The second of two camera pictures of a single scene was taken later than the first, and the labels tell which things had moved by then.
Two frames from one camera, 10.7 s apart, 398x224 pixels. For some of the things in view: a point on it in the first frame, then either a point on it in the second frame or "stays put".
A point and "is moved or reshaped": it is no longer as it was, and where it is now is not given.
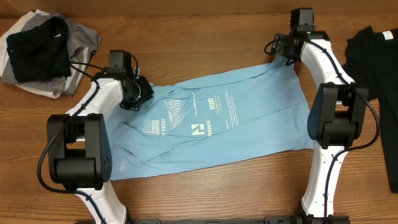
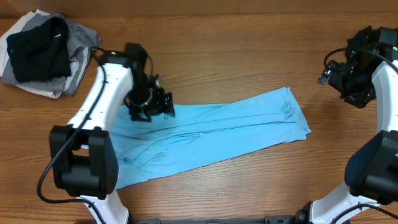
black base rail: [310, 219] stays put
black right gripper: [278, 48] → [359, 98]
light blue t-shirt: [240, 114] is moved or reshaped
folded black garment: [41, 51] stays put
